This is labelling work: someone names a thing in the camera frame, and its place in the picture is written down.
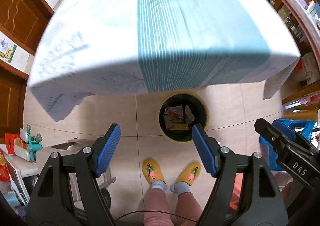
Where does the red snack bag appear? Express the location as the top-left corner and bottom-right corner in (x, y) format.
(0, 150), (10, 182)

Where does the round black trash bin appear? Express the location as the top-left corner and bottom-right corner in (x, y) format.
(158, 92), (209, 142)

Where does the blue plastic stool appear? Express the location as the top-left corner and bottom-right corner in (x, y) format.
(254, 117), (318, 171)

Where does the pink plastic stool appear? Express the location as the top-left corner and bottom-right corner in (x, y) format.
(229, 173), (243, 211)

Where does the white cart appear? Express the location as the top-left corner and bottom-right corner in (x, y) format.
(4, 136), (117, 208)

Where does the teal toy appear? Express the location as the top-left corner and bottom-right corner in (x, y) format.
(14, 125), (42, 162)

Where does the right pink trouser leg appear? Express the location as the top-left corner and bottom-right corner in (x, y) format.
(176, 192), (202, 225)

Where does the pink trouser leg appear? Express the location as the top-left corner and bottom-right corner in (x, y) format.
(176, 192), (202, 225)
(144, 188), (174, 225)

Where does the right yellow slipper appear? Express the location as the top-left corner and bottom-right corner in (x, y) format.
(170, 161), (202, 195)

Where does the yellow slipper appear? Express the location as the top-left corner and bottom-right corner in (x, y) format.
(142, 158), (167, 191)
(170, 161), (202, 195)

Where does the left pink trouser leg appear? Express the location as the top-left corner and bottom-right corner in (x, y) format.
(144, 188), (174, 225)

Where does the left yellow slipper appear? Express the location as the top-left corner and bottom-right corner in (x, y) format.
(142, 158), (167, 191)

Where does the white teal tablecloth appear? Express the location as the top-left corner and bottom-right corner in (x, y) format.
(28, 0), (300, 121)

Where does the wooden door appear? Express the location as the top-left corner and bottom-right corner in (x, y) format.
(1, 0), (54, 142)

